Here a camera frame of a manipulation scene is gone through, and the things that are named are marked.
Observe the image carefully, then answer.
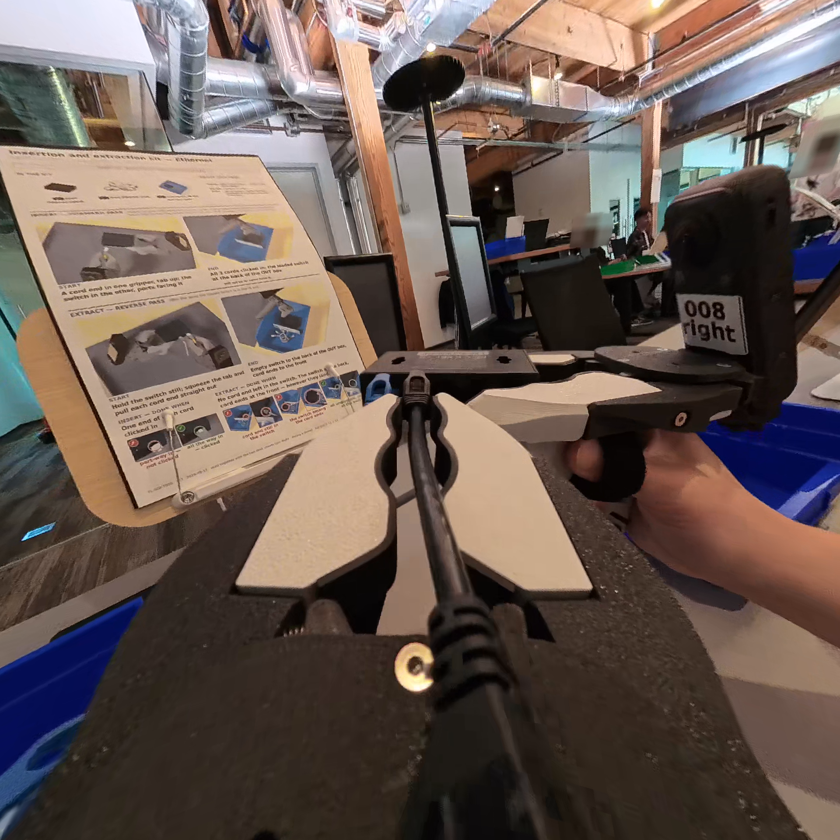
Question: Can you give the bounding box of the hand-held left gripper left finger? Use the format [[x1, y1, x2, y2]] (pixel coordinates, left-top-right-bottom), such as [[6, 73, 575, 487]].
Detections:
[[237, 394, 403, 598]]

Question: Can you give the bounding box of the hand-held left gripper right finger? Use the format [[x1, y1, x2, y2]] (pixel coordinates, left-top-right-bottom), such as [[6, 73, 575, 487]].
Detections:
[[434, 392, 598, 605]]

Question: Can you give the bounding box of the black ethernet cable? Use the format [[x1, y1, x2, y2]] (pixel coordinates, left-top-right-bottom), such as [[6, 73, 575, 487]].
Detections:
[[398, 372, 552, 840]]

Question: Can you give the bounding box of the black network switch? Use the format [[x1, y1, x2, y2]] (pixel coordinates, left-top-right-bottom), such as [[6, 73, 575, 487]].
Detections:
[[361, 348, 542, 395]]

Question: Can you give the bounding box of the person's right hand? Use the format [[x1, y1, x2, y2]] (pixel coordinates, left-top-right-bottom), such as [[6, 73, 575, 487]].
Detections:
[[565, 431, 765, 582]]

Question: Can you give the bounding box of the black office chair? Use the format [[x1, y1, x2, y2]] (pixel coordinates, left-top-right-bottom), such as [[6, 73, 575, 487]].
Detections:
[[519, 256, 627, 350]]

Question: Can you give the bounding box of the green-topped table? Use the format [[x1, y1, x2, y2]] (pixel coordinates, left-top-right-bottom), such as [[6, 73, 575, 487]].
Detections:
[[600, 256, 673, 280]]

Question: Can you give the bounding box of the printed instruction poster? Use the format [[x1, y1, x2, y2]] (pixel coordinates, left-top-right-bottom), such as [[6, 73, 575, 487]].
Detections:
[[0, 145, 367, 509]]

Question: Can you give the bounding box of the wooden pillar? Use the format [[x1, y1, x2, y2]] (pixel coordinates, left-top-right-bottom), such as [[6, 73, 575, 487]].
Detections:
[[335, 40, 425, 350]]

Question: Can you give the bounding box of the black pole with round top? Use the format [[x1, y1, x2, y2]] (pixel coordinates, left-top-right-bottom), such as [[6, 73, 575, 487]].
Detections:
[[384, 56, 476, 349]]

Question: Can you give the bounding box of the silver ventilation duct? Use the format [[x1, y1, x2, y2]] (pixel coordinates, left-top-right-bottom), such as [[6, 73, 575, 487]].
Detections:
[[132, 0, 840, 139]]

